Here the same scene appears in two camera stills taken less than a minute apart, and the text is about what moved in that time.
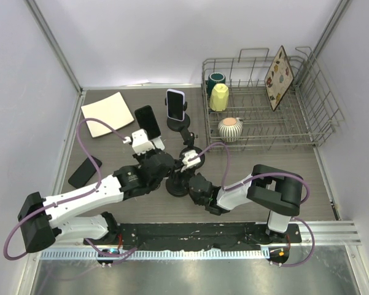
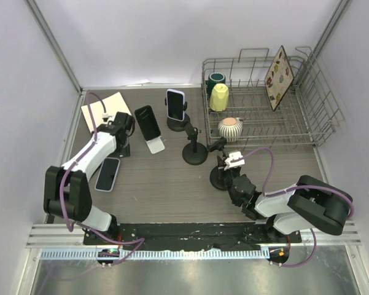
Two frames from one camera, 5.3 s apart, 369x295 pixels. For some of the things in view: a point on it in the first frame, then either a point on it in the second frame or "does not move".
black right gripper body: x=194 y=198 -> x=233 y=197
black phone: x=147 y=120 does not move
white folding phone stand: x=158 y=143 does not move
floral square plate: x=279 y=78 does not move
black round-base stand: x=177 y=185 -> x=220 y=177
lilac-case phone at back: x=175 y=104 does not move
